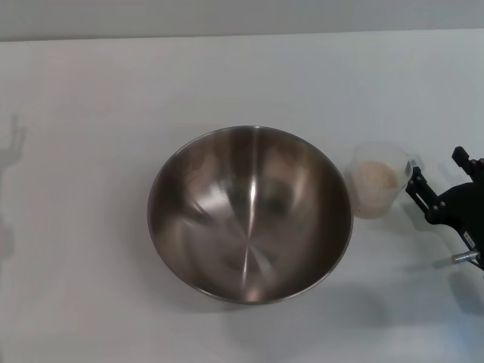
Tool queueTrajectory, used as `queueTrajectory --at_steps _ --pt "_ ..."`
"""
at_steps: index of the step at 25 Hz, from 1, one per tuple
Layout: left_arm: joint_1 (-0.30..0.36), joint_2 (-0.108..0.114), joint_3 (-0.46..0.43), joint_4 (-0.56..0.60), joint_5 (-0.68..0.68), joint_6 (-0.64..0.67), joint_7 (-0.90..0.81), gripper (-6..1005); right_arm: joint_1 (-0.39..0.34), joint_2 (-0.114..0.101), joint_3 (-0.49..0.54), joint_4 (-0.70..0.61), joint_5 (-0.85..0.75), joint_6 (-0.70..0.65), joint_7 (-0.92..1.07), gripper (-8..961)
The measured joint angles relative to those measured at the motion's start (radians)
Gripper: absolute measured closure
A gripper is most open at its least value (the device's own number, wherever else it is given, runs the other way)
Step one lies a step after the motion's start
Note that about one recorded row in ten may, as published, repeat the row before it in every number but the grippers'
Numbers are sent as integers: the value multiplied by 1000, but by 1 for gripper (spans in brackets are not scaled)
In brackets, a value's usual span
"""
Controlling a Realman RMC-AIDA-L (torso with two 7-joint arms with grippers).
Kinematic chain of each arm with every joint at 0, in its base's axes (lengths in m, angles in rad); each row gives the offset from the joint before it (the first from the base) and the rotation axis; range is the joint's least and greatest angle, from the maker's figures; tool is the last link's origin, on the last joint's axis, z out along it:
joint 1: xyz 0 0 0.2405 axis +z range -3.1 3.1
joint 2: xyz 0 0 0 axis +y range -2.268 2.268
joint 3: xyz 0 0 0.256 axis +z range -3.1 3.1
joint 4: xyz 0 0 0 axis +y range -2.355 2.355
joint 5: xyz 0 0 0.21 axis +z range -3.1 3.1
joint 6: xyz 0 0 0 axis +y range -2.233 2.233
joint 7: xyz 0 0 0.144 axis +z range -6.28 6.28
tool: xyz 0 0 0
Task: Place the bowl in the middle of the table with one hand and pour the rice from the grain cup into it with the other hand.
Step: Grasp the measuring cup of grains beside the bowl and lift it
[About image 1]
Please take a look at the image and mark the stainless steel mixing bowl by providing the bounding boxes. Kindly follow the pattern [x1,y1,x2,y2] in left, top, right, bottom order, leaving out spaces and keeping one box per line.
[147,125,355,305]

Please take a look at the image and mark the clear plastic measuring cup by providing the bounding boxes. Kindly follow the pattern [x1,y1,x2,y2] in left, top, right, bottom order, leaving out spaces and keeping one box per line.
[347,141,417,221]

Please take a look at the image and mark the white rice grains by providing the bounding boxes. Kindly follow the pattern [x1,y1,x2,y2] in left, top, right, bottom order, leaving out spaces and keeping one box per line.
[356,160,399,219]

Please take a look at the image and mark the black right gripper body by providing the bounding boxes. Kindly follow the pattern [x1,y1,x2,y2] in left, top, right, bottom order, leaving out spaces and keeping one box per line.
[424,179,484,271]

